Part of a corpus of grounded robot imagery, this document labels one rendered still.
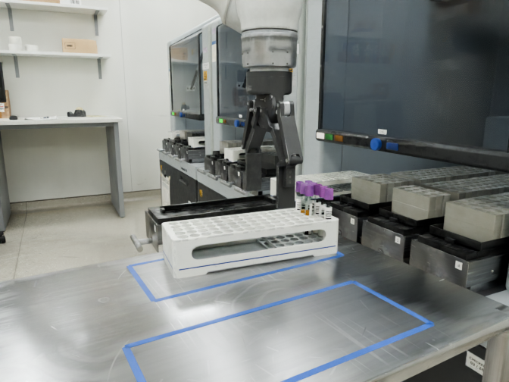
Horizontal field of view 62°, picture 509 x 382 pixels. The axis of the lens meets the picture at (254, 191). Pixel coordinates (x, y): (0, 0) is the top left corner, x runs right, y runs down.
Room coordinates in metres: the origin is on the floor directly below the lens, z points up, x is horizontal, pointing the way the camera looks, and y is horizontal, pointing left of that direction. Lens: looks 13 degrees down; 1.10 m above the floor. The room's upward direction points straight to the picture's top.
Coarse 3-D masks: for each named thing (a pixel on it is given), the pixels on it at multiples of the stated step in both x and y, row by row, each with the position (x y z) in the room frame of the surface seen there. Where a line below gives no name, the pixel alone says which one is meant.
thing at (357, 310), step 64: (320, 256) 0.69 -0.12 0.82; (384, 256) 0.69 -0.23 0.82; (0, 320) 0.48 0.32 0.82; (64, 320) 0.48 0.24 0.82; (128, 320) 0.48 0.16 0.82; (192, 320) 0.48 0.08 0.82; (256, 320) 0.48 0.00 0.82; (320, 320) 0.48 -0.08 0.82; (384, 320) 0.48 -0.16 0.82; (448, 320) 0.48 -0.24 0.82
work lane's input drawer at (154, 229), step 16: (160, 208) 1.02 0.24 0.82; (176, 208) 1.06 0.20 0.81; (192, 208) 1.07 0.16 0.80; (208, 208) 1.07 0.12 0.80; (224, 208) 1.07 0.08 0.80; (240, 208) 1.02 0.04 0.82; (256, 208) 1.04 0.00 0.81; (272, 208) 1.06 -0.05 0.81; (160, 224) 0.93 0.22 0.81; (144, 240) 0.97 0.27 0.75; (160, 240) 0.92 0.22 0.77
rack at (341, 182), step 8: (296, 176) 1.21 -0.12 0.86; (304, 176) 1.22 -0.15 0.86; (312, 176) 1.21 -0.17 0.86; (320, 176) 1.22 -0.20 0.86; (328, 176) 1.21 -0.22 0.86; (336, 176) 1.21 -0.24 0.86; (344, 176) 1.21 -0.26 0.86; (352, 176) 1.21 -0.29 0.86; (272, 184) 1.16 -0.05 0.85; (328, 184) 1.14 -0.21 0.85; (336, 184) 1.27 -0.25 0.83; (344, 184) 1.26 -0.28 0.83; (272, 192) 1.16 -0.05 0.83; (336, 192) 1.18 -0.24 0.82; (344, 192) 1.17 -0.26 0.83
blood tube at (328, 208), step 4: (328, 188) 0.72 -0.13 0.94; (332, 188) 0.72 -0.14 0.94; (328, 192) 0.71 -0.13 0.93; (332, 192) 0.71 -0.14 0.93; (324, 196) 0.72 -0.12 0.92; (328, 196) 0.71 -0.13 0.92; (332, 196) 0.71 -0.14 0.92; (328, 200) 0.71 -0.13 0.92; (332, 200) 0.72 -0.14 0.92; (328, 204) 0.71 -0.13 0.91; (328, 208) 0.71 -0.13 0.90; (324, 212) 0.72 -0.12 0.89; (328, 212) 0.71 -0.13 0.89; (324, 216) 0.72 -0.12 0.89; (328, 216) 0.71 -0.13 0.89; (324, 232) 0.71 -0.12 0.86; (324, 236) 0.71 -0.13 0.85
